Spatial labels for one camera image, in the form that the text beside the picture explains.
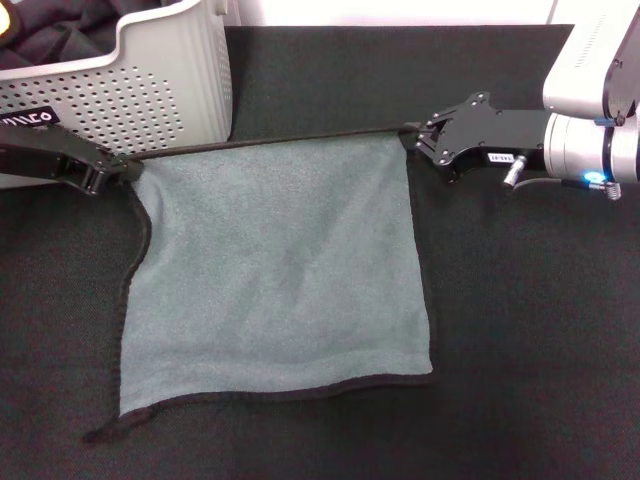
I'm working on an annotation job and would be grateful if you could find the grey perforated storage box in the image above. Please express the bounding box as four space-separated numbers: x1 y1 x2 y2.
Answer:
0 0 236 189

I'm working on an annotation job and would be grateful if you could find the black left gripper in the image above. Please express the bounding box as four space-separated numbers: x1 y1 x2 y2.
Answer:
0 124 145 194

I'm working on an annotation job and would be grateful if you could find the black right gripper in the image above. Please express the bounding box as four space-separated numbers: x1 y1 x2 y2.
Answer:
399 91 551 184

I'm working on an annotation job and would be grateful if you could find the black tablecloth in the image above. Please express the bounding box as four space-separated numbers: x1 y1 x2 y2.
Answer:
0 23 640 480

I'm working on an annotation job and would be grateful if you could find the right gripper cable with plug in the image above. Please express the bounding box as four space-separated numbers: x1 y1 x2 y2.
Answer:
502 153 624 202

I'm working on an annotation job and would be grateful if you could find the grey-green towel with yellow back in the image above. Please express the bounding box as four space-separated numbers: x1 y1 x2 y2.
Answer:
82 127 436 444

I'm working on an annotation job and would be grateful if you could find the dark clothes pile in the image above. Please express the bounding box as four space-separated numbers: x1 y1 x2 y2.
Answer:
0 0 174 71

